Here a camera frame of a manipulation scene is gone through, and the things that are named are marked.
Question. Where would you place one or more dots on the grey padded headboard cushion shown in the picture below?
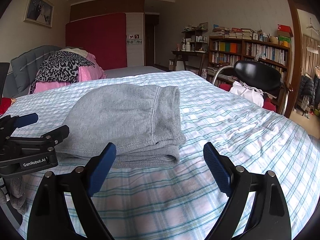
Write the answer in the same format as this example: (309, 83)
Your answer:
(26, 66)

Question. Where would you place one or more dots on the plaid bed sheet mattress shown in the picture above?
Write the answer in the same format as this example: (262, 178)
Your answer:
(160, 186)

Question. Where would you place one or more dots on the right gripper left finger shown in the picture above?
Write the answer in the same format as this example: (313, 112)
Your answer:
(49, 217)

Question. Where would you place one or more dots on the leopard print garment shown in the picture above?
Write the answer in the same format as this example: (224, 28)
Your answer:
(62, 67)

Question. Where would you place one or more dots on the grey sweatpants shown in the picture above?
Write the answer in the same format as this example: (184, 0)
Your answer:
(143, 122)

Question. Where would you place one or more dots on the left gloved hand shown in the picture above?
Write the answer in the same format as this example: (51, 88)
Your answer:
(13, 190)

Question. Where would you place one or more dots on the red patterned pillow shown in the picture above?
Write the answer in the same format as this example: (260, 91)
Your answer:
(5, 104)

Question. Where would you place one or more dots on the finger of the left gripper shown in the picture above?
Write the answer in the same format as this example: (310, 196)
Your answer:
(51, 138)
(14, 122)

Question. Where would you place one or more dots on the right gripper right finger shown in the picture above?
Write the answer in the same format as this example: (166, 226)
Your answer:
(256, 207)

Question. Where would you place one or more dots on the white cloth on chair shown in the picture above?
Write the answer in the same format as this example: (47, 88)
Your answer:
(250, 93)

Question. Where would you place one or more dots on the desk top shelf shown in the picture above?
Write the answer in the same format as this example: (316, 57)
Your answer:
(195, 38)

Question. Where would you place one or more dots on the red wardrobe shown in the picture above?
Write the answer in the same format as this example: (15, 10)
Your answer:
(99, 27)

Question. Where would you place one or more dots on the dark wooden desk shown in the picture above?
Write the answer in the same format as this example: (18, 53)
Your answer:
(184, 57)

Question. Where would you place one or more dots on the hanging dark jacket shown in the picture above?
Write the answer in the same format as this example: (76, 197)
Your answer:
(306, 88)

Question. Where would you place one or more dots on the framed wall picture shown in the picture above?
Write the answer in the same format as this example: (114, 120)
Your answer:
(39, 12)

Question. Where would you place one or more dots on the black chair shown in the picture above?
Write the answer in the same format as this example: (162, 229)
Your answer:
(260, 76)

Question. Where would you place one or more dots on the pink blanket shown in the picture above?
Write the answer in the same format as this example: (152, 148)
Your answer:
(95, 75)

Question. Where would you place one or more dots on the wooden bookshelf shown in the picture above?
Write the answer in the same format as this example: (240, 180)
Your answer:
(229, 50)

